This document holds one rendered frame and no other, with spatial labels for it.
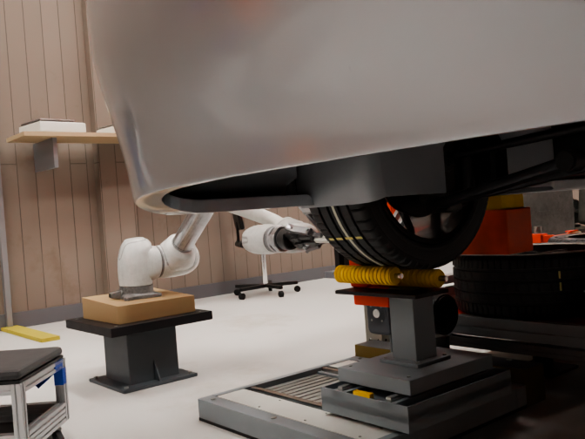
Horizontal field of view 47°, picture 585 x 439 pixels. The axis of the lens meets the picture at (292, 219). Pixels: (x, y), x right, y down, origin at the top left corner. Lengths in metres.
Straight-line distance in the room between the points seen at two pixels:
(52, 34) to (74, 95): 0.50
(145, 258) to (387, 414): 1.55
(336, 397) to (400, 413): 0.26
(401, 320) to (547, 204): 6.53
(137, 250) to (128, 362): 0.50
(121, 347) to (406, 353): 1.45
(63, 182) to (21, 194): 0.34
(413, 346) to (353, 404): 0.26
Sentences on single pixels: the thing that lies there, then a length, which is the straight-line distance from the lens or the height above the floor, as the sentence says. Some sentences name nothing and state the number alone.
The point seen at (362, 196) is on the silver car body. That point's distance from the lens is 1.68.
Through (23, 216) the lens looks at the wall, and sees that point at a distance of 5.59.
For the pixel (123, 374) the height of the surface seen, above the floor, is 0.06.
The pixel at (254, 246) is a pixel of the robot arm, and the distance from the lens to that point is 2.34.
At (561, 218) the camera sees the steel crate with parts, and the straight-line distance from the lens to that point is 8.78.
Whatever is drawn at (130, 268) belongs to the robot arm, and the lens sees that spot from 3.15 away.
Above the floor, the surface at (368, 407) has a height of 0.14.
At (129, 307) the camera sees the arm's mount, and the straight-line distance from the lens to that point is 3.02.
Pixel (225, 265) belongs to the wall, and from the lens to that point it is 6.41.
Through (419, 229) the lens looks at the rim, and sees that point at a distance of 2.27.
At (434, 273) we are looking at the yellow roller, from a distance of 2.09.
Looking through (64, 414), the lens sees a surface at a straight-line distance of 2.41.
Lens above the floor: 0.73
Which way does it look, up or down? 1 degrees down
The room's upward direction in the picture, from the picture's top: 4 degrees counter-clockwise
